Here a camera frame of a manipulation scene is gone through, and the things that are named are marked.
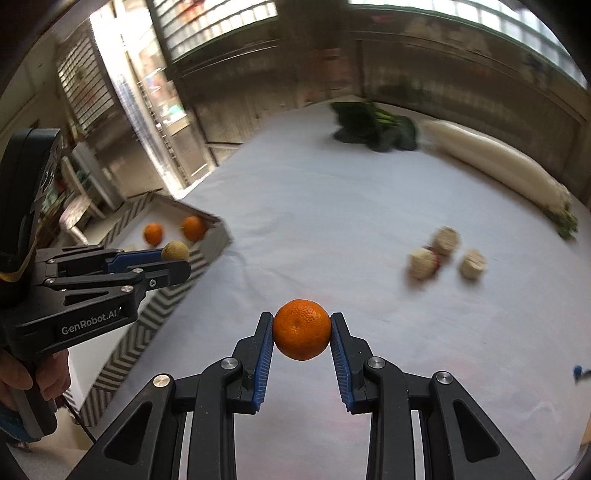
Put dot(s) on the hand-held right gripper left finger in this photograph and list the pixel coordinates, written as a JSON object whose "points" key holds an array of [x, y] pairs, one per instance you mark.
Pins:
{"points": [[264, 364]]}

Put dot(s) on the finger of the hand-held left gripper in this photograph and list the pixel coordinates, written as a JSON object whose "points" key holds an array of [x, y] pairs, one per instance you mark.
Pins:
{"points": [[166, 273], [134, 261]]}

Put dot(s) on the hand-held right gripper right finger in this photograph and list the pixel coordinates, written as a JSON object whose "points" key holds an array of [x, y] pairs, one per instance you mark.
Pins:
{"points": [[340, 369]]}

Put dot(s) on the medium brown longan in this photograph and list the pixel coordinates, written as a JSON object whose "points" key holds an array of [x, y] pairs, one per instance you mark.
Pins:
{"points": [[174, 250]]}

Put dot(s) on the large orange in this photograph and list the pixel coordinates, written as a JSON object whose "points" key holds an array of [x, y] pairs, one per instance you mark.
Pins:
{"points": [[193, 228], [153, 233]]}

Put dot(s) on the striped cardboard box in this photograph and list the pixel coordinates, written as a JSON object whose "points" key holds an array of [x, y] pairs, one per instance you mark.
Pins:
{"points": [[152, 318]]}

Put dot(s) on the small tangerine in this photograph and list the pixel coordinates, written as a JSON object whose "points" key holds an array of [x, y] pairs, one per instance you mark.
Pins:
{"points": [[302, 330]]}

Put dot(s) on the person's left hand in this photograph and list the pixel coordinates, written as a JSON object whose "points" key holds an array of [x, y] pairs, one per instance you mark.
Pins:
{"points": [[14, 376]]}

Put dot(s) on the white plastic chair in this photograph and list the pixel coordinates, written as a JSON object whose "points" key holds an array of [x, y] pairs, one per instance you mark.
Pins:
{"points": [[92, 184]]}

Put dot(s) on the layered cake piece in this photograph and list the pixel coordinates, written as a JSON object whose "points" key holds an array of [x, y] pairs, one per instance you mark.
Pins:
{"points": [[421, 264], [446, 240], [472, 264]]}

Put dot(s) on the white tablecloth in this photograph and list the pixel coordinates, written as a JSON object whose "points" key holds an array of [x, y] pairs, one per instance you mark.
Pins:
{"points": [[323, 221]]}

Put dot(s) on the blue pushpin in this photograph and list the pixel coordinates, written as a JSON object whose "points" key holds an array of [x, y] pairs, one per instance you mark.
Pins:
{"points": [[578, 371]]}

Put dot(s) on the small leafy green bunch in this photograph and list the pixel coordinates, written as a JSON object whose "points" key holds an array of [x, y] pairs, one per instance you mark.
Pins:
{"points": [[399, 134]]}

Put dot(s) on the large leafy green bunch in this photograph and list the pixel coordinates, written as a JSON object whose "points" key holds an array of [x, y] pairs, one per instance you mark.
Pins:
{"points": [[355, 122]]}

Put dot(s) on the glass block window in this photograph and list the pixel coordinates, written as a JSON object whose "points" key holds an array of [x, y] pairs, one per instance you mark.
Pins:
{"points": [[217, 23]]}

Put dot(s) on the wrapped white radish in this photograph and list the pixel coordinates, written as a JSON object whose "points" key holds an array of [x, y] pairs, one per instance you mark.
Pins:
{"points": [[489, 161]]}

